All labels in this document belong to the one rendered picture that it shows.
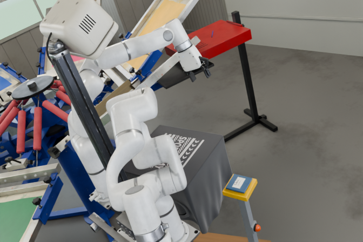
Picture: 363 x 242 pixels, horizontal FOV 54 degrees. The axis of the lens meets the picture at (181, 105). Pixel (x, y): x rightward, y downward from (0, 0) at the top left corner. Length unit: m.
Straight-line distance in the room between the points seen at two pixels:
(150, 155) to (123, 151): 0.21
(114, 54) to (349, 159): 2.36
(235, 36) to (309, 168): 1.27
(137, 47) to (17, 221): 1.23
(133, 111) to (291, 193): 2.14
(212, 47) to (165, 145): 1.78
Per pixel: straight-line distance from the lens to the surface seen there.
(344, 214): 2.92
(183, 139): 2.20
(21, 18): 5.73
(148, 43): 1.47
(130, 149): 1.05
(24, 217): 2.24
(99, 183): 1.67
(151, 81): 1.63
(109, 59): 1.46
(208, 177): 2.08
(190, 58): 1.59
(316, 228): 2.84
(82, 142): 1.57
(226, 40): 2.97
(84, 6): 1.14
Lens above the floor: 2.24
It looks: 31 degrees down
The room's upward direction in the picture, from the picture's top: 17 degrees counter-clockwise
